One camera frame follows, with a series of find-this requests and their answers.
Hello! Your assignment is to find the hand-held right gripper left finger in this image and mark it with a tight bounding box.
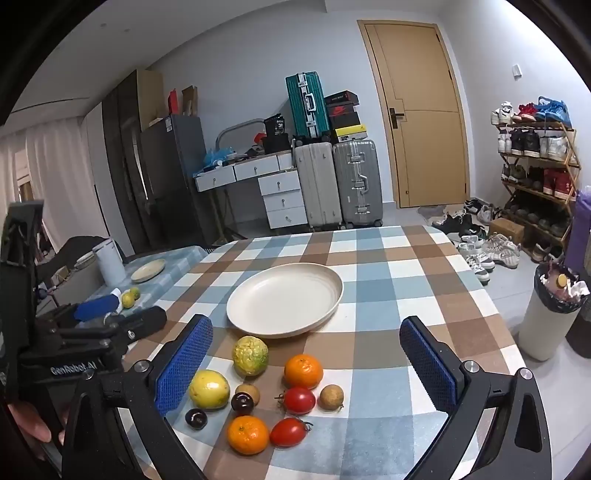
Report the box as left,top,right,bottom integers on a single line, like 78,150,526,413
61,314,215,480

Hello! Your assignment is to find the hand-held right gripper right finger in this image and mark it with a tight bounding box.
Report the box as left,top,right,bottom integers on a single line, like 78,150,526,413
399,316,552,480

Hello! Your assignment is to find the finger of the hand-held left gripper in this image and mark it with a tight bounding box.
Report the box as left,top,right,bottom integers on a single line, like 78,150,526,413
69,294,123,324
106,306,168,347

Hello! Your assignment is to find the smooth yellow fruit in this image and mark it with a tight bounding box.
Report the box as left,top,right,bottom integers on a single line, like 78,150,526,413
189,369,230,411

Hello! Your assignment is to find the bumpy green yellow fruit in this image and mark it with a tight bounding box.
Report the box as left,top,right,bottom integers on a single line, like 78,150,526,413
232,336,269,377

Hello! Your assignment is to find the small brown fruit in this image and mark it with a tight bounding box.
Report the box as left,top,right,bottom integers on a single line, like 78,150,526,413
235,383,260,407
320,384,345,411

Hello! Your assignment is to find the orange mandarin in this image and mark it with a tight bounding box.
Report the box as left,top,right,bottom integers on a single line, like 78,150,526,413
226,415,270,456
284,354,324,390

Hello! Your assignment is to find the large cream plate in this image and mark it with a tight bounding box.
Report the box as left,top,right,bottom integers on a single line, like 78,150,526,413
226,263,345,339

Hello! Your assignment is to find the red tomato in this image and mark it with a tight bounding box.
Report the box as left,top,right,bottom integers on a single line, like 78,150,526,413
276,387,317,415
270,416,313,448

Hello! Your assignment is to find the person's left hand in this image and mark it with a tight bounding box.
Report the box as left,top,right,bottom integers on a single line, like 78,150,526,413
4,399,70,462

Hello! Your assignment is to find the white kettle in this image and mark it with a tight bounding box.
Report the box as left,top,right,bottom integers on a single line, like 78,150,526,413
92,239,127,286

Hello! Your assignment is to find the small cream plate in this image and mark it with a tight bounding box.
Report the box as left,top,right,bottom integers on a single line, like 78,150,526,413
130,258,166,283

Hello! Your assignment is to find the blue checked side tablecloth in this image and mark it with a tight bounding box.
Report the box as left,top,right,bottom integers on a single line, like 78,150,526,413
74,244,208,319

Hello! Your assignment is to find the white trash bin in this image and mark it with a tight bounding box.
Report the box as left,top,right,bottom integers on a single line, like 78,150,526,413
517,261,591,362

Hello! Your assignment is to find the scattered pile of sneakers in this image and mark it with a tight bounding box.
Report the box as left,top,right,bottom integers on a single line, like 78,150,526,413
418,198,522,284

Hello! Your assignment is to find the beige curtain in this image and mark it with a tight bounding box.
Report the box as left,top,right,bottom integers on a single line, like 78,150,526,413
0,115,101,252

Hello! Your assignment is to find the dark grey fridge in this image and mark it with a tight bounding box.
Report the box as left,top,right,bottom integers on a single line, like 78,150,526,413
140,114,219,250

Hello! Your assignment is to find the dark brown wardrobe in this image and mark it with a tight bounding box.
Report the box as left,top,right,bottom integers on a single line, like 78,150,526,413
102,69,164,254

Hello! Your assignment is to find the small cardboard box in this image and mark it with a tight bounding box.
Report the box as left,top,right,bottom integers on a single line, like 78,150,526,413
488,217,526,244

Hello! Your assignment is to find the blue plastic bag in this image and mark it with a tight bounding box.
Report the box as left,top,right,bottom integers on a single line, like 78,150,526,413
203,148,236,169

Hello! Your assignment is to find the white desk with drawers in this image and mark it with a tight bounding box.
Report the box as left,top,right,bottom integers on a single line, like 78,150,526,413
194,150,309,230

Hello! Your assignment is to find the silver suitcase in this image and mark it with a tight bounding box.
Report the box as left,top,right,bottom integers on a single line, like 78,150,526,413
332,140,384,228

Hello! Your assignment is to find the purple bag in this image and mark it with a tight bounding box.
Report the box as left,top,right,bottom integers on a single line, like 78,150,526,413
566,185,591,278

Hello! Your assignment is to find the beige suitcase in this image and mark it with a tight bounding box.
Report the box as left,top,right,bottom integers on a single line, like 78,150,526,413
294,141,345,232

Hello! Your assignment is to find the tan wooden door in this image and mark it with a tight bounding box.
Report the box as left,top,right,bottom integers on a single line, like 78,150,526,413
358,20,471,209

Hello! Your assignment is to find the black labelled box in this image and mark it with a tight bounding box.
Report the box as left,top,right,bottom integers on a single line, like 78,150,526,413
263,114,288,137

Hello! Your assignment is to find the wooden shoe rack with shoes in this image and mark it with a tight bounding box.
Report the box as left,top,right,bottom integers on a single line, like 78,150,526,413
490,100,578,259

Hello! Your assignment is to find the black yellow shoe box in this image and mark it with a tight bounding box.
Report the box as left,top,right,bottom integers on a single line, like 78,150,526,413
330,121,368,140

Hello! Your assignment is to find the red black shoe box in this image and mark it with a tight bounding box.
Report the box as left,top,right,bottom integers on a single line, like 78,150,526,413
327,104,360,122

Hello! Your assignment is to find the teal suitcase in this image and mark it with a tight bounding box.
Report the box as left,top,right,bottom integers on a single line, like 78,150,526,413
285,71,330,139

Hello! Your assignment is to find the blue shoe bag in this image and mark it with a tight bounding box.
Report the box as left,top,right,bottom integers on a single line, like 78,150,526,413
536,96,573,129

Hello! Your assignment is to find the grey metal tube frame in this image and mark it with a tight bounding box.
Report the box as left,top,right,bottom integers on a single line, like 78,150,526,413
217,119,266,149

